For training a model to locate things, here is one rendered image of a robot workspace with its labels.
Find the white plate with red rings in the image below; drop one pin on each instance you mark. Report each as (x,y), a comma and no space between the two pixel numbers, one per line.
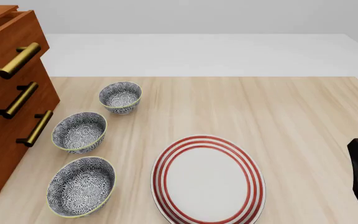
(208,182)

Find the large blue patterned bowl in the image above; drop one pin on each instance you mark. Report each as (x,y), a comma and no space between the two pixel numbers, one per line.
(81,186)

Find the medium blue patterned bowl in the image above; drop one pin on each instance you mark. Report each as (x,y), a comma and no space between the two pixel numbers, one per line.
(79,133)

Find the small blue patterned bowl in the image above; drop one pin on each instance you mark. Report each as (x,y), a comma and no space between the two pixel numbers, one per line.
(120,98)

